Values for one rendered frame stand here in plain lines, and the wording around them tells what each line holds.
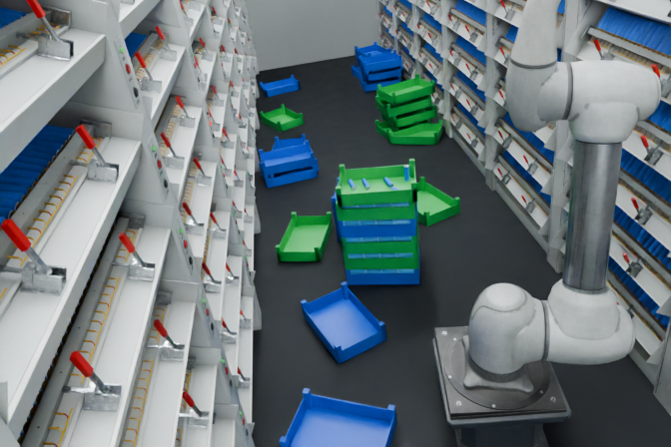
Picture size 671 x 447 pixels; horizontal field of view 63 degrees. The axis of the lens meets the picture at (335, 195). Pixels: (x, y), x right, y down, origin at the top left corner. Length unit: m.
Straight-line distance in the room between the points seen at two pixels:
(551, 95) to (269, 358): 1.34
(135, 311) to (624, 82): 1.08
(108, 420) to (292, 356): 1.35
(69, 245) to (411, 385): 1.39
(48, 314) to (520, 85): 1.04
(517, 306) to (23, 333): 1.13
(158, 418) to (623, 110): 1.11
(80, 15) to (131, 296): 0.45
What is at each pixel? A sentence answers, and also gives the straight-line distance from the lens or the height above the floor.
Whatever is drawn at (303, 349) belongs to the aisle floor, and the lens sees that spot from 2.09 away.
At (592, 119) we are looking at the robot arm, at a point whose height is 0.94.
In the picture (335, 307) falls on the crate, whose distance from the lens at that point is 2.23.
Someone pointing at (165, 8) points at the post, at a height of 1.22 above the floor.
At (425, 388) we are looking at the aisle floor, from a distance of 1.92.
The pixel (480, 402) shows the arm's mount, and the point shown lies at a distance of 1.59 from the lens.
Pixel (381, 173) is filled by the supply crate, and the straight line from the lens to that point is 2.22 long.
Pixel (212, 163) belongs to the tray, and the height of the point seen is 0.74.
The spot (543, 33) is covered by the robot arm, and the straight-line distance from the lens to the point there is 1.28.
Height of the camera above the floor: 1.46
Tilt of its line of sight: 29 degrees down
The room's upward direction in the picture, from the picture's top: 9 degrees counter-clockwise
